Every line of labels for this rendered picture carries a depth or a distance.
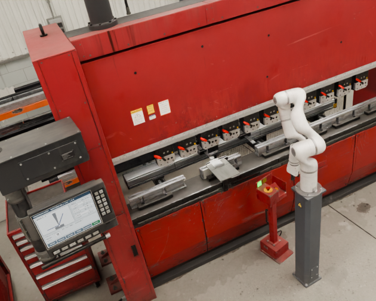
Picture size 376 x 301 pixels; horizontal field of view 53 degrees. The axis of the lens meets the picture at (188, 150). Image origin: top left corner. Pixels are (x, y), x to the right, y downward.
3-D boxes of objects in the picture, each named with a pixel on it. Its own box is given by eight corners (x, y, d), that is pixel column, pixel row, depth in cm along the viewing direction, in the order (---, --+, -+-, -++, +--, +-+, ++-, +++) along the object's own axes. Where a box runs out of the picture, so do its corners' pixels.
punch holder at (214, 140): (203, 150, 313) (200, 133, 304) (199, 146, 319) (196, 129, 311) (219, 144, 317) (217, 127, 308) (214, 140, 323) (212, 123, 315)
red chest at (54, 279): (52, 313, 343) (6, 236, 289) (46, 275, 383) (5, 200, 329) (105, 289, 357) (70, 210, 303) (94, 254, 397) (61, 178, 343)
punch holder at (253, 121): (244, 134, 323) (243, 117, 315) (240, 130, 330) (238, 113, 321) (259, 128, 327) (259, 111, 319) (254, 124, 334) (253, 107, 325)
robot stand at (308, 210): (321, 278, 330) (326, 189, 276) (306, 288, 324) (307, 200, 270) (307, 264, 344) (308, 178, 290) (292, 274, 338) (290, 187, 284)
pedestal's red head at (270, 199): (270, 207, 318) (270, 191, 309) (256, 199, 330) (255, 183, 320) (286, 195, 327) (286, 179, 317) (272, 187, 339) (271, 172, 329)
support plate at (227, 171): (220, 181, 304) (220, 181, 304) (206, 166, 325) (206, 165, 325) (240, 174, 309) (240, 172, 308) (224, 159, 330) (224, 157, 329)
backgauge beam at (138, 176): (129, 190, 332) (126, 181, 327) (124, 182, 344) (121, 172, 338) (336, 107, 394) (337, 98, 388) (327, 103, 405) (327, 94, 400)
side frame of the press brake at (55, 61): (131, 310, 333) (31, 61, 209) (107, 248, 401) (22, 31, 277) (157, 298, 340) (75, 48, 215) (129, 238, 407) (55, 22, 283)
